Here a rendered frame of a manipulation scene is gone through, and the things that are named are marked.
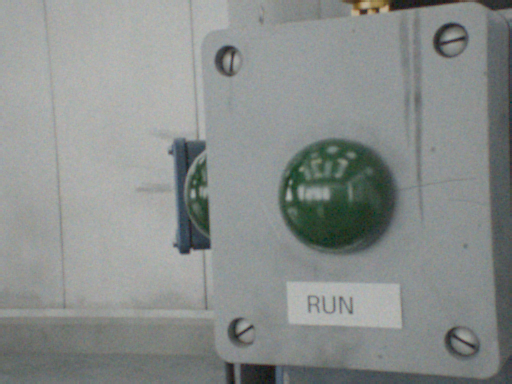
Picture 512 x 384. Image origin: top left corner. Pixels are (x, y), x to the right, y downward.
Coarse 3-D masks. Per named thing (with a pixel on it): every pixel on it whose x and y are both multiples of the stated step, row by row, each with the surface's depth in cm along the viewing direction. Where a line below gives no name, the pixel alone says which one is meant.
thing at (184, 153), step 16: (176, 144) 76; (192, 144) 76; (176, 160) 75; (192, 160) 76; (176, 176) 76; (176, 192) 76; (176, 208) 76; (192, 224) 76; (176, 240) 76; (192, 240) 76; (208, 240) 76
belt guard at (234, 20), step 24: (240, 0) 75; (264, 0) 70; (288, 0) 65; (312, 0) 61; (336, 0) 57; (408, 0) 58; (432, 0) 59; (456, 0) 60; (240, 24) 76; (264, 24) 70
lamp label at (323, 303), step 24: (288, 288) 26; (312, 288) 26; (336, 288) 25; (360, 288) 25; (384, 288) 25; (288, 312) 26; (312, 312) 26; (336, 312) 25; (360, 312) 25; (384, 312) 25
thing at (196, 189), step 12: (204, 156) 28; (192, 168) 28; (204, 168) 28; (192, 180) 28; (204, 180) 28; (192, 192) 28; (204, 192) 28; (192, 204) 28; (204, 204) 28; (192, 216) 28; (204, 216) 28; (204, 228) 28
